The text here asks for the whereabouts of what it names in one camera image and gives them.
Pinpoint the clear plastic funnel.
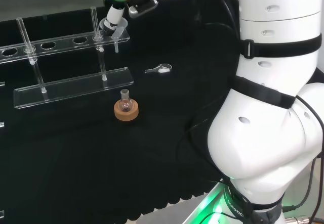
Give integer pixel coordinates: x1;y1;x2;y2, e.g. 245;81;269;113
99;17;129;54

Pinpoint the clear acrylic funnel stand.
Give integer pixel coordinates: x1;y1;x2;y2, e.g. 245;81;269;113
0;6;135;111

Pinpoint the cork ring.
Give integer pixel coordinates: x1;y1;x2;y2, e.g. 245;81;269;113
113;99;140;121

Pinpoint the black bench cloth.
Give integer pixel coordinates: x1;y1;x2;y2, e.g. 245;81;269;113
0;0;241;221

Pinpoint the small round-bottom glass flask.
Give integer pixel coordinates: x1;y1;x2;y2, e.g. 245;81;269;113
118;88;134;113

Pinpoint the glass weighing funnel with powder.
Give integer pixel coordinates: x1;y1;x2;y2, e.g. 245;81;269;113
144;63;174;74

